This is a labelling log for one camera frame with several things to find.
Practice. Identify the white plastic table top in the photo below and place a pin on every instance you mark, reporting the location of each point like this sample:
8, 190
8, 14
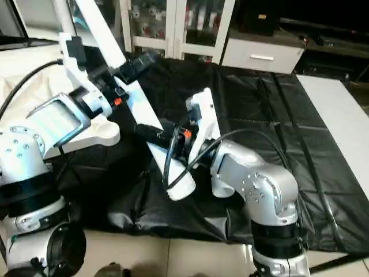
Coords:
101, 131

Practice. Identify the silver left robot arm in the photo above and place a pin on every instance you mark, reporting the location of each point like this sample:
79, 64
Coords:
23, 150

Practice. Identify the white glass door cabinet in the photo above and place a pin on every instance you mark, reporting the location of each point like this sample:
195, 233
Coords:
173, 29

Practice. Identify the black table mat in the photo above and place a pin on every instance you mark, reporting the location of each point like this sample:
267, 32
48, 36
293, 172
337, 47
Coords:
259, 104

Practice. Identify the white drawer unit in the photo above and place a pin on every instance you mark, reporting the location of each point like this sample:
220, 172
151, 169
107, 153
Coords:
262, 56

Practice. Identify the black case with yellow label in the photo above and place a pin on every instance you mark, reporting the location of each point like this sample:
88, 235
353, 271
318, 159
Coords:
259, 17

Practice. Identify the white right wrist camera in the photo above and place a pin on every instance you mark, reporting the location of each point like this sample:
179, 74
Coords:
204, 115

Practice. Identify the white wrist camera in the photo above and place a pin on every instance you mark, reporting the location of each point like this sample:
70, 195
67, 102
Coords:
74, 60
204, 115

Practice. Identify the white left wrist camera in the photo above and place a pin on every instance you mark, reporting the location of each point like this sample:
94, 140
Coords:
74, 60

